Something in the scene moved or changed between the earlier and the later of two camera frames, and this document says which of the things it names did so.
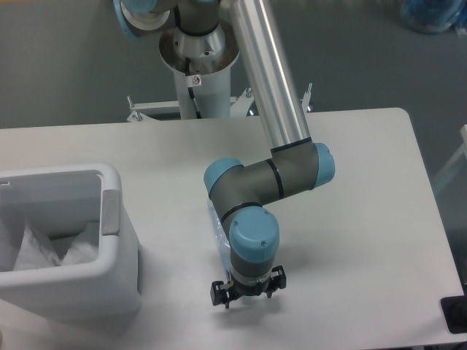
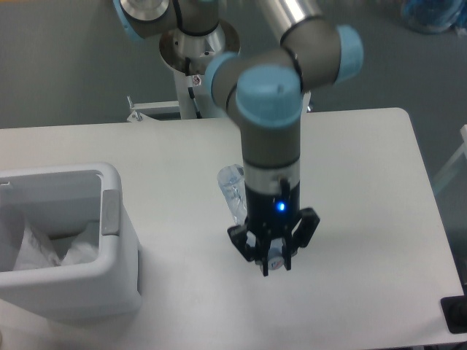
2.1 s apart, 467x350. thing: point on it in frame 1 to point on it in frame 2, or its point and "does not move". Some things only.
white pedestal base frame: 141,111 does not move
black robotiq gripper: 220,292 to 272,214
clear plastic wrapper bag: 36,251 does not move
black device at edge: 454,310 does not move
